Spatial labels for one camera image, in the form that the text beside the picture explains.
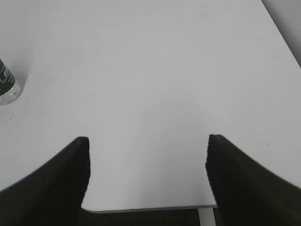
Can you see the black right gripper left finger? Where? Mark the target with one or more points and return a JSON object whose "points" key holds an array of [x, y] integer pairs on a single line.
{"points": [[53, 194]]}

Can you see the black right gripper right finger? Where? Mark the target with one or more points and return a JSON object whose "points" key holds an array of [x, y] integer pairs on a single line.
{"points": [[246, 193]]}

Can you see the clear cestbon water bottle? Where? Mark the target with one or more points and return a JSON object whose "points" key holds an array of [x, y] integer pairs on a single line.
{"points": [[10, 89]]}

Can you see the white table leg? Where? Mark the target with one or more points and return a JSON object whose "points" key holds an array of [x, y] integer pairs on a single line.
{"points": [[206, 217]]}

